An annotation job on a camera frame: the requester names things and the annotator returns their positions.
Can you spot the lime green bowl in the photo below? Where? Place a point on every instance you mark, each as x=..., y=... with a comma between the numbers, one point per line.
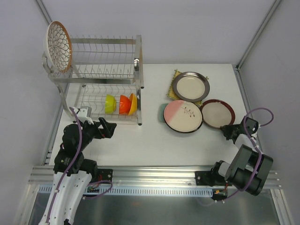
x=110, y=104

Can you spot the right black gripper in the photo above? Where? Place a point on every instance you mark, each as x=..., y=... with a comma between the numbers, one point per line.
x=233, y=131

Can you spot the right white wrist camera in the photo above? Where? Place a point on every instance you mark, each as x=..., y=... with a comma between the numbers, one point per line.
x=253, y=128

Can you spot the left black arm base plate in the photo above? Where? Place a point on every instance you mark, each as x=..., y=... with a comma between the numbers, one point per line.
x=104, y=175

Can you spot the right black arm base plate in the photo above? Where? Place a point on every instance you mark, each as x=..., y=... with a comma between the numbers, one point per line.
x=203, y=178

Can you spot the white slotted cable duct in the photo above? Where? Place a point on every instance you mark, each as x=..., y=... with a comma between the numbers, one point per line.
x=151, y=191

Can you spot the steel two-tier dish rack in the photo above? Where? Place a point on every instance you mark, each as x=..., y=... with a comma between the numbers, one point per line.
x=101, y=67

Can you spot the cream plate with metallic rim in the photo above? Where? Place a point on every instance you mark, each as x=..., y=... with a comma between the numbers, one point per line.
x=190, y=85

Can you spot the aluminium mounting rail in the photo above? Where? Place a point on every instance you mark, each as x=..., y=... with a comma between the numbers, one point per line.
x=149, y=176

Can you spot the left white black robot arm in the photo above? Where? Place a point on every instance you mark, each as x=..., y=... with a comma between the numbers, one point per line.
x=72, y=171

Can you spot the white petal pattern brown-rim plate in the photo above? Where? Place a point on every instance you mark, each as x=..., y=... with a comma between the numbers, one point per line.
x=58, y=46

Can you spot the red orange bowl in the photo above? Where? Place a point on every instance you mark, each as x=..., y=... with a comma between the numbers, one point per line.
x=124, y=105

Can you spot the yellow woven bamboo mat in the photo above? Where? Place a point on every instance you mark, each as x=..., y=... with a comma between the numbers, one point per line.
x=171, y=91

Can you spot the cream plate with red rim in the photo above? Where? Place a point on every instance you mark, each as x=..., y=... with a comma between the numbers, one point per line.
x=217, y=113

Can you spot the yellow orange bowl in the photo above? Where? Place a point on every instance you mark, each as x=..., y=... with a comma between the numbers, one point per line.
x=133, y=107

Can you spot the pink and cream floral plate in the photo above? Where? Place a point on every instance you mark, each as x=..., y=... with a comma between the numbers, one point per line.
x=183, y=116

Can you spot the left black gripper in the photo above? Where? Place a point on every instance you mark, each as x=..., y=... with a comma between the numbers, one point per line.
x=103, y=129

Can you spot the teal square plate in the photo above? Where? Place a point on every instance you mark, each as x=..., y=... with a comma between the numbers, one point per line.
x=161, y=112

